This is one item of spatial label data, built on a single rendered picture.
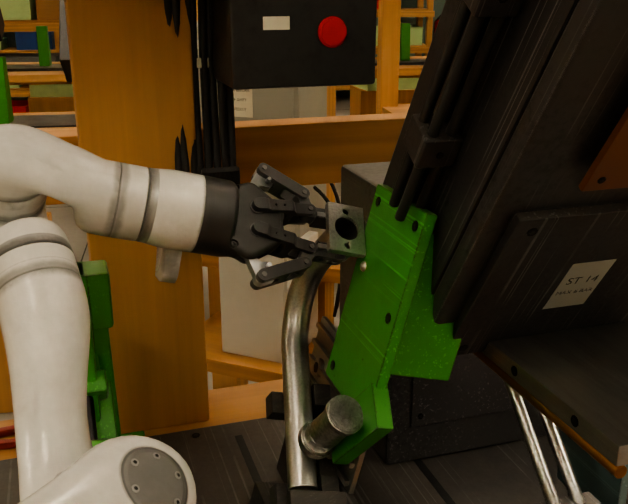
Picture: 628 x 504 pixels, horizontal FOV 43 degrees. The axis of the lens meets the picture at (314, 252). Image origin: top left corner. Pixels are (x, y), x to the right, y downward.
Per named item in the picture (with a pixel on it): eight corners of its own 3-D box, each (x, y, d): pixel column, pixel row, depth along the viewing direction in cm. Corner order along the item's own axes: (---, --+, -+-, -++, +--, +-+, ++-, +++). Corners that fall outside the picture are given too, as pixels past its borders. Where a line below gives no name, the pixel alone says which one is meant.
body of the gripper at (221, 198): (197, 233, 71) (295, 249, 74) (200, 154, 75) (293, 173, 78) (176, 268, 77) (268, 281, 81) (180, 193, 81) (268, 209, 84)
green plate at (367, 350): (440, 434, 77) (506, 228, 72) (363, 427, 74) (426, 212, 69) (393, 380, 88) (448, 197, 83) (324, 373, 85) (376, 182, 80)
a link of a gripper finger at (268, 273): (247, 282, 77) (294, 260, 80) (256, 297, 77) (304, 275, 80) (256, 270, 75) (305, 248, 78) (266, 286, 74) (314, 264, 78)
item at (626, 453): (777, 446, 66) (784, 413, 65) (613, 481, 61) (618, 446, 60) (523, 284, 101) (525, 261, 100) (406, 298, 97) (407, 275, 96)
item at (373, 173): (596, 428, 106) (628, 179, 95) (384, 469, 97) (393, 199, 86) (521, 368, 123) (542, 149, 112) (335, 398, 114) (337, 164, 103)
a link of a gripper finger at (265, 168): (256, 166, 80) (303, 202, 80) (266, 156, 81) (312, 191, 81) (248, 180, 82) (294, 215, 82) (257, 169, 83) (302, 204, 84)
